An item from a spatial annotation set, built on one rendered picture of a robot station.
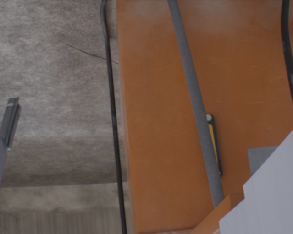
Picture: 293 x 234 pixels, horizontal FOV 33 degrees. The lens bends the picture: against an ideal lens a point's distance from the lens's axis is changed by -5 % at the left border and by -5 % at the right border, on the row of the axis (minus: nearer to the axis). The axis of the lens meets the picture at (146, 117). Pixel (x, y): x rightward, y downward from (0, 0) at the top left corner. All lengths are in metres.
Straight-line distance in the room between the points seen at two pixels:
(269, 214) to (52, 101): 1.43
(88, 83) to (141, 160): 0.67
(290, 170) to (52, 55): 1.20
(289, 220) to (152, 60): 0.82
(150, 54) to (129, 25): 0.09
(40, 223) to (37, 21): 1.65
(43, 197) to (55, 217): 0.14
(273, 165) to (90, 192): 2.45
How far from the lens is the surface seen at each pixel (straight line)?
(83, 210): 2.84
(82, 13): 1.37
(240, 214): 0.64
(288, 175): 0.43
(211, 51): 1.22
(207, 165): 0.92
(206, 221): 0.91
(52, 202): 2.86
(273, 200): 0.47
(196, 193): 1.09
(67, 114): 1.95
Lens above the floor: 0.78
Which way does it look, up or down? 23 degrees down
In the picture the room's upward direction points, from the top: 174 degrees clockwise
